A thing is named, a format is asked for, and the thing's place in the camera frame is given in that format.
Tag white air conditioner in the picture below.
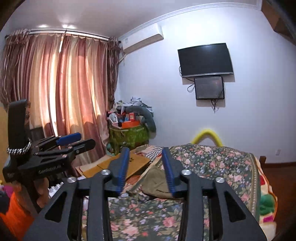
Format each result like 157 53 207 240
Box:
120 23 164 55

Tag white wall socket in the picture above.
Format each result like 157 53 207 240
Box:
275 149 281 156

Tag olive green pants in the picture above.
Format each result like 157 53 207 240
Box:
127 166 178 202

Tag colourful fleece blanket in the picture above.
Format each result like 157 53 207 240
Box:
255 158 278 240

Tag pink striped curtain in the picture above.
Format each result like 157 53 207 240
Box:
1 31 120 166

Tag orange jacket sleeve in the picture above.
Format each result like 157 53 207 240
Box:
1 192 34 240

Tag person's left hand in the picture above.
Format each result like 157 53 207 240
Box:
12 178 50 212

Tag yellow curved foam bar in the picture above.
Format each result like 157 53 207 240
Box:
191 129 223 147

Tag small black wall monitor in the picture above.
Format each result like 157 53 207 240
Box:
194 76 225 100

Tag dark floral bedspread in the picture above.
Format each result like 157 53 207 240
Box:
81 143 262 241

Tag grey stuffed toy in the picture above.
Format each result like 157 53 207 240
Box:
125 105 157 133

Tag orange box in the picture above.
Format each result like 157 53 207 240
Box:
118 120 140 129

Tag wooden lap desk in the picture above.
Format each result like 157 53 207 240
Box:
78 153 150 179

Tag black wall television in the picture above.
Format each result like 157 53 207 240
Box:
178 43 233 77

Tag wooden wardrobe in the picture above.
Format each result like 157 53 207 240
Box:
261 0 296 45

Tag green storage bag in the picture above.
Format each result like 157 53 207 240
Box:
109 125 149 155

